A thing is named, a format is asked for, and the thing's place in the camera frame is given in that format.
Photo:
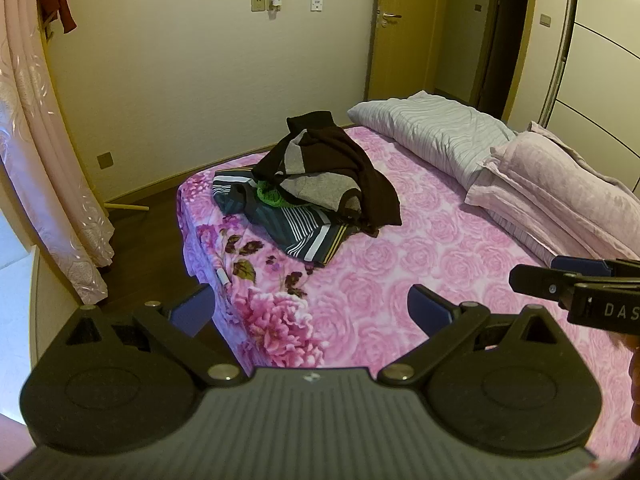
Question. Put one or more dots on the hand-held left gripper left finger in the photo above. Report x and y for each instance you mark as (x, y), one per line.
(192, 307)

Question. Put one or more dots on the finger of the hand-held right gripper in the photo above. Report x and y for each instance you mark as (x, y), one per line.
(582, 266)
(540, 282)

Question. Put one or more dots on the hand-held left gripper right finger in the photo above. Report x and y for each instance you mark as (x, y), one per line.
(430, 307)

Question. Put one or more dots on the dark striped shirt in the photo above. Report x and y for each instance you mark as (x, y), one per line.
(305, 237)

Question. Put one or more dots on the dark brown grey sweater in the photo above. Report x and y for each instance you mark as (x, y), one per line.
(345, 165)

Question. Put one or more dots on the person's right hand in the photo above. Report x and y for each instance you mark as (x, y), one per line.
(636, 375)

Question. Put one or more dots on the small white tube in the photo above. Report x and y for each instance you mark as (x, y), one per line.
(223, 277)

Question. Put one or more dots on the pink floral bed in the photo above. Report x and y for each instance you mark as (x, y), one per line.
(425, 240)

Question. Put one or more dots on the pink folded quilt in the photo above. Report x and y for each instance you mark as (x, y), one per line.
(545, 185)

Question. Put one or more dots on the wooden stick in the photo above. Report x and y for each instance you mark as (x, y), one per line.
(125, 206)

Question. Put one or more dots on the green garment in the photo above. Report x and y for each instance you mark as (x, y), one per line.
(272, 195)

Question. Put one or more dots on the grey striped pillow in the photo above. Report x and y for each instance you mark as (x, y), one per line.
(430, 127)

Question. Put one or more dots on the cream wardrobe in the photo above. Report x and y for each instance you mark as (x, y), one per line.
(600, 60)

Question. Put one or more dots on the pink curtain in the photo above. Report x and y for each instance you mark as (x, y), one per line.
(35, 125)

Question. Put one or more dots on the wooden door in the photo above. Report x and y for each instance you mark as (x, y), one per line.
(405, 55)

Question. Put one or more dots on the white plug adapter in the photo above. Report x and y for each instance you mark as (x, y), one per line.
(274, 3)

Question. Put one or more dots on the brown wall socket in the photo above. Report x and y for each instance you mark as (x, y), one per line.
(105, 161)

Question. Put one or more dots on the beige switch plate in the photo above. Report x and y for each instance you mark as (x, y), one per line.
(545, 20)

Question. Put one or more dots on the beige wall socket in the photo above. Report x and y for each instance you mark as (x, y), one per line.
(258, 4)

